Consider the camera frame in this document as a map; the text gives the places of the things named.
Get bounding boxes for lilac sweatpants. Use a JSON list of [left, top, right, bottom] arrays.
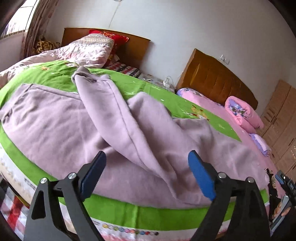
[[1, 67, 267, 209]]

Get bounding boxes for green bed sheet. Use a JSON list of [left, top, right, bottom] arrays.
[[0, 60, 270, 232]]

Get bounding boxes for red plaid cloth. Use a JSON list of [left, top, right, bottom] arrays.
[[1, 182, 29, 240]]

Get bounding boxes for folded lilac blanket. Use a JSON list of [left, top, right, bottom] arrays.
[[249, 133, 271, 157]]

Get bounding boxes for rolled pink quilt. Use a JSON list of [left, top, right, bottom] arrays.
[[224, 96, 264, 133]]

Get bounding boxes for beige wardrobe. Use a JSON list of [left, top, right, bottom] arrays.
[[259, 80, 296, 181]]

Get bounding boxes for pink bed sheet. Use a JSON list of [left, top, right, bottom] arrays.
[[177, 88, 278, 174]]

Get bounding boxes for plaid pillow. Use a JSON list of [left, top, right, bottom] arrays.
[[106, 62, 141, 78]]

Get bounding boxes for cluttered nightstand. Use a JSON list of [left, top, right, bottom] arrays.
[[138, 73, 175, 93]]

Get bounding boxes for pale pink patterned quilt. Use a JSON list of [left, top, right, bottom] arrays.
[[1, 34, 114, 87]]

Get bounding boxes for brown wooden headboard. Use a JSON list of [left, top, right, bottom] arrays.
[[176, 49, 258, 109], [61, 28, 150, 69]]

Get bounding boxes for yellow plush toy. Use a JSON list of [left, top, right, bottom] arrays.
[[34, 38, 61, 54]]

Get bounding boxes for red pillow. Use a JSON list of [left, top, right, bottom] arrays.
[[89, 30, 130, 66]]

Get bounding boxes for pink floral curtain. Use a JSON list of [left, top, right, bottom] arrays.
[[21, 0, 59, 58]]

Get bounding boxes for wall power socket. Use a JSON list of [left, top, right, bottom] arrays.
[[220, 54, 230, 65]]

